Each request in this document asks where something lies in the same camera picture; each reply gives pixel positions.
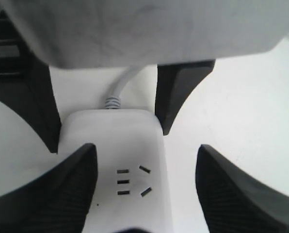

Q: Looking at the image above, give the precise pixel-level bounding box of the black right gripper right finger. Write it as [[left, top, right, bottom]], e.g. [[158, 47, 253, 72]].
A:
[[196, 144, 289, 233]]

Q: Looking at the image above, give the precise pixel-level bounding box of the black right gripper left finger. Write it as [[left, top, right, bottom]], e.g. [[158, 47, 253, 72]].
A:
[[0, 143, 97, 233]]

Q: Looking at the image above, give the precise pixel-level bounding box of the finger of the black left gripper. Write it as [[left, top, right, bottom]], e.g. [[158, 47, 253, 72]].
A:
[[0, 4, 61, 153], [155, 60, 215, 135]]

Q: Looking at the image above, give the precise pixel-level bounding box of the white five-outlet power strip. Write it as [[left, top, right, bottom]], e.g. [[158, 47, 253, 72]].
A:
[[59, 108, 205, 233]]

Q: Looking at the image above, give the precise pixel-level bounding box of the grey backdrop cloth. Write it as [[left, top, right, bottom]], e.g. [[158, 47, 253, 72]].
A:
[[1, 0, 289, 69]]

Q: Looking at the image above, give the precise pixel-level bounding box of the grey power cord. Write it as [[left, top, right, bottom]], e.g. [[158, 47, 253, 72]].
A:
[[103, 65, 145, 110]]

